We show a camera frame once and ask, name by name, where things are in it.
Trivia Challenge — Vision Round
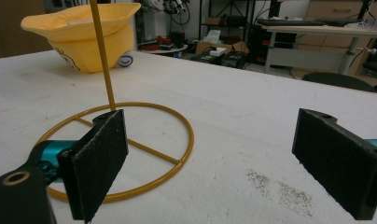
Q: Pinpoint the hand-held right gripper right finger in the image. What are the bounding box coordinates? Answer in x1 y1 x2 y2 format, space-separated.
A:
291 107 377 221

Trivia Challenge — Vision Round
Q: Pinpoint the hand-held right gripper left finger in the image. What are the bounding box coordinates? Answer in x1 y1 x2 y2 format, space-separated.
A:
56 108 130 224

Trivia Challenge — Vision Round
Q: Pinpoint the yellow metal hat stand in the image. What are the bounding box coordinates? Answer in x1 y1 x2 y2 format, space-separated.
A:
34 0 195 204

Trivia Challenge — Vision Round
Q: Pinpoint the yellow bucket hat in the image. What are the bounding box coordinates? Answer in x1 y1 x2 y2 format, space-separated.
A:
21 2 142 74

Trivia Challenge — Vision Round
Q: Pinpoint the black office chair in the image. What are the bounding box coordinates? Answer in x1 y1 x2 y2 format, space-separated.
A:
302 72 377 93

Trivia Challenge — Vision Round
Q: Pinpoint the light wooden desk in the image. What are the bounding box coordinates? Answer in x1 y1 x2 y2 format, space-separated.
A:
257 19 377 76

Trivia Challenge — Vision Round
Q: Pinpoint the round white side table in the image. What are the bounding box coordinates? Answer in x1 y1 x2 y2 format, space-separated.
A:
139 43 189 55

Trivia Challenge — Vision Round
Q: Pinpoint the black keyboard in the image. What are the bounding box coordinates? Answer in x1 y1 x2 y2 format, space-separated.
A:
257 18 363 28

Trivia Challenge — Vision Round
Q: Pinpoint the open cardboard box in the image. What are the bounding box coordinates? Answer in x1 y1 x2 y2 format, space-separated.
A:
195 39 250 56

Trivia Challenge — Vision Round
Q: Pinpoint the black metal shelf rack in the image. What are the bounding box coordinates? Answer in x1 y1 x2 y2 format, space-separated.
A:
198 0 283 43

